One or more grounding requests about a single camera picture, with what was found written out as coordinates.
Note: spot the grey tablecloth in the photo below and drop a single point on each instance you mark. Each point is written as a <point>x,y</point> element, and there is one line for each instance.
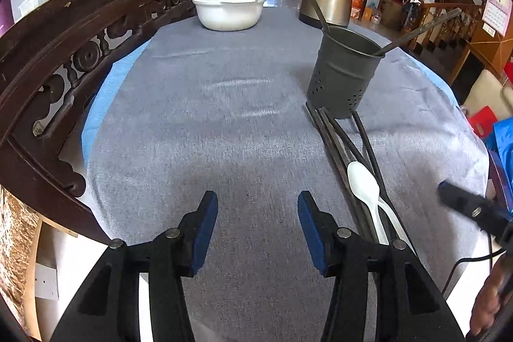
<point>224,133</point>

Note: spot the red plastic chair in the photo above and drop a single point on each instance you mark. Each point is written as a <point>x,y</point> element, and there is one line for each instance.
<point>483,123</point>

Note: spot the carved dark wooden bench back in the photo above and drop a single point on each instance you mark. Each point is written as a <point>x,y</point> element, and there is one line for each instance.
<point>60,29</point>

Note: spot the plastic water bottle red cap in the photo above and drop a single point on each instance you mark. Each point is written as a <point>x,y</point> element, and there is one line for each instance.
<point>30,3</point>

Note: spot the orange box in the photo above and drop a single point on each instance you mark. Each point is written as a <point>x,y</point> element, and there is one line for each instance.
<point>360,7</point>

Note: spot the blue cloth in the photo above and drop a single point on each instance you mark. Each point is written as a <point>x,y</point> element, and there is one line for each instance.
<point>104,93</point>

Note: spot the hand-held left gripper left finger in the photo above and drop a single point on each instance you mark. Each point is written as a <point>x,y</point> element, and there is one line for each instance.
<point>204,234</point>

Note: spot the white plastic basin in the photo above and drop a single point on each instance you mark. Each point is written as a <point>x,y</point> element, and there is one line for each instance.
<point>228,15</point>

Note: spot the dark grey metal utensil holder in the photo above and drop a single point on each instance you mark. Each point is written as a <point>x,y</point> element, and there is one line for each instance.
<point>340,77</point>

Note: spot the white plastic spoon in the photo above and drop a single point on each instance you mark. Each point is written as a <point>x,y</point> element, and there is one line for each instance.
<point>362,181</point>
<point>390,216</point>

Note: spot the cream chair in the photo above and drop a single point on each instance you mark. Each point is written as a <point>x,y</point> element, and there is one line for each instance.
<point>487,89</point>

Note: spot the black round chopstick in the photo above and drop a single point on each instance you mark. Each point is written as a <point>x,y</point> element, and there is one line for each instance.
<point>368,149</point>
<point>344,143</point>

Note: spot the person's right hand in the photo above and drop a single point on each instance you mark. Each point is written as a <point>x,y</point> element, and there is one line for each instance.
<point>487,306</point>

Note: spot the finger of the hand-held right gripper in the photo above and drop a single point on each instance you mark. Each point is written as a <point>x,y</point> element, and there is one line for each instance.
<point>465,203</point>

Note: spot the wooden stair railing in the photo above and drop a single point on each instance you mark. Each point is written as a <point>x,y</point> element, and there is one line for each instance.
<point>445,21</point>

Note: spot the wall calendar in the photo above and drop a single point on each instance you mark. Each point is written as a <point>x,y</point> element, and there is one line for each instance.
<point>495,9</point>

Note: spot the blue bag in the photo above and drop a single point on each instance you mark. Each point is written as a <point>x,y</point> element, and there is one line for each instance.
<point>503,141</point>

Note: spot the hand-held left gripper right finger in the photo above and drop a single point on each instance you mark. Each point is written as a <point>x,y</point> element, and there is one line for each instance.
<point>312,234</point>

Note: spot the white wall socket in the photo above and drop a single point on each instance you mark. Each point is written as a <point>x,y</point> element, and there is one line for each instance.
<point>47,281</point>

